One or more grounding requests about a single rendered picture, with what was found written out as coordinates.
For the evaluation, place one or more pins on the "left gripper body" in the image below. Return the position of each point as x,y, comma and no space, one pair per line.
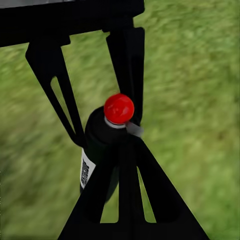
18,25

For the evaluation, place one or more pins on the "pesticide atomizer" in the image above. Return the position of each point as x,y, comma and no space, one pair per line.
114,118

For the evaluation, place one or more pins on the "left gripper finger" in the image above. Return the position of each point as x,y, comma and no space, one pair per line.
126,45
46,59

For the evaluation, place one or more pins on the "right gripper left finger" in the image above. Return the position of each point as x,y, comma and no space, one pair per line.
84,221

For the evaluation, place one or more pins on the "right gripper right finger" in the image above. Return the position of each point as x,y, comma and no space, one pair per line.
174,220

